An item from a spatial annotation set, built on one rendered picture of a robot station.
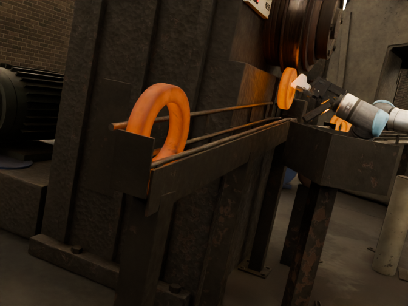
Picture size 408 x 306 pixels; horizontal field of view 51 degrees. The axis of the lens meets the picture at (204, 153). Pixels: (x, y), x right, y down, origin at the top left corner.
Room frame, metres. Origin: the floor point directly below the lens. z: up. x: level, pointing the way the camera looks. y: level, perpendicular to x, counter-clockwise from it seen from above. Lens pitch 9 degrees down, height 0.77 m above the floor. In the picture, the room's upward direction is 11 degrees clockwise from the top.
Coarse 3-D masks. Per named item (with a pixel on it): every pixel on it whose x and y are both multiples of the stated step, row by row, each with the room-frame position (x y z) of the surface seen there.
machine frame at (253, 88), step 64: (128, 0) 1.56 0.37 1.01; (192, 0) 1.48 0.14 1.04; (128, 64) 1.55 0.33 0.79; (192, 64) 1.43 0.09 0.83; (256, 64) 1.71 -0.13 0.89; (64, 128) 1.63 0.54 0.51; (192, 128) 1.45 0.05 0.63; (64, 192) 1.58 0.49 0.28; (192, 192) 1.43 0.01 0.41; (256, 192) 1.92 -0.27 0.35; (64, 256) 1.53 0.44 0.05; (192, 256) 1.41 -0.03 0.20
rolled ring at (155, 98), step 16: (144, 96) 0.75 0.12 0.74; (160, 96) 0.76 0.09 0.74; (176, 96) 0.81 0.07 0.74; (144, 112) 0.73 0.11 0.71; (176, 112) 0.85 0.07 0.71; (128, 128) 0.73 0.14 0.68; (144, 128) 0.73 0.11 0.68; (176, 128) 0.86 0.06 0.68; (176, 144) 0.86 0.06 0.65; (176, 160) 0.86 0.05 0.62
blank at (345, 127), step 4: (332, 120) 2.14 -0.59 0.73; (336, 120) 2.13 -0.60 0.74; (340, 120) 2.14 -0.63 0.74; (344, 120) 2.17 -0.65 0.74; (336, 124) 2.13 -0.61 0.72; (344, 124) 2.20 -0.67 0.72; (348, 124) 2.20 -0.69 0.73; (336, 128) 2.14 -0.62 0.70; (344, 128) 2.20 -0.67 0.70; (348, 128) 2.20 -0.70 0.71
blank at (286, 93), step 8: (288, 72) 1.58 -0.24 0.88; (296, 72) 1.65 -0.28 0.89; (280, 80) 1.57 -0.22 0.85; (288, 80) 1.56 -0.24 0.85; (280, 88) 1.57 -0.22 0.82; (288, 88) 1.57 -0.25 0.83; (280, 96) 1.57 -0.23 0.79; (288, 96) 1.60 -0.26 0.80; (280, 104) 1.59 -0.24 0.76; (288, 104) 1.63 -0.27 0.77
